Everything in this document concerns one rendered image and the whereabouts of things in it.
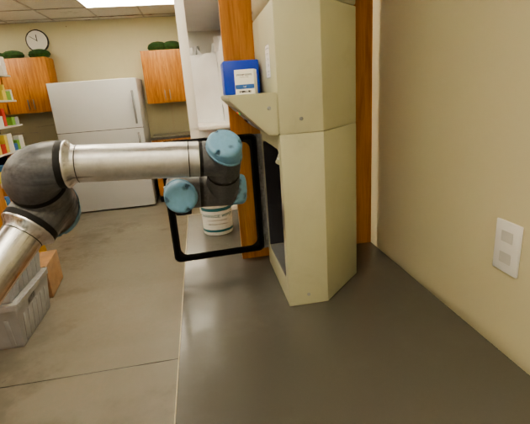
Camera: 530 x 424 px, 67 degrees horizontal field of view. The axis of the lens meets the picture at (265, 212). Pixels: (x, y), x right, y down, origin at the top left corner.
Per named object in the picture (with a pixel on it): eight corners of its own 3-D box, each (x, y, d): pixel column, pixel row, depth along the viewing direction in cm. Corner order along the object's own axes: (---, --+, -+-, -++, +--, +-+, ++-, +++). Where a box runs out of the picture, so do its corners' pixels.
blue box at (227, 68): (255, 92, 122) (253, 61, 119) (260, 92, 112) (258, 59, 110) (223, 95, 120) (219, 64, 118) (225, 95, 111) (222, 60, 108)
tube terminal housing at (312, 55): (337, 251, 144) (332, 18, 121) (375, 294, 113) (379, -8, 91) (269, 260, 140) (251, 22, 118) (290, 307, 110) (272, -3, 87)
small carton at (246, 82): (257, 92, 105) (256, 69, 103) (255, 93, 100) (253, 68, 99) (239, 94, 106) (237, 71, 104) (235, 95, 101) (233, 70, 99)
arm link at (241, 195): (250, 185, 89) (200, 188, 87) (246, 210, 99) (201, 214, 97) (245, 157, 93) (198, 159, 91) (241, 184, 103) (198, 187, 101)
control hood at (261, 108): (259, 125, 127) (257, 92, 124) (279, 135, 96) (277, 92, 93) (223, 128, 125) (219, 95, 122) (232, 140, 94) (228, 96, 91)
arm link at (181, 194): (202, 214, 91) (163, 216, 90) (199, 201, 102) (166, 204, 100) (199, 180, 89) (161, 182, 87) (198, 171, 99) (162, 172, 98)
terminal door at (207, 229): (264, 249, 137) (256, 132, 126) (175, 262, 132) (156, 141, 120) (264, 248, 138) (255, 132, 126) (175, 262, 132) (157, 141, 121)
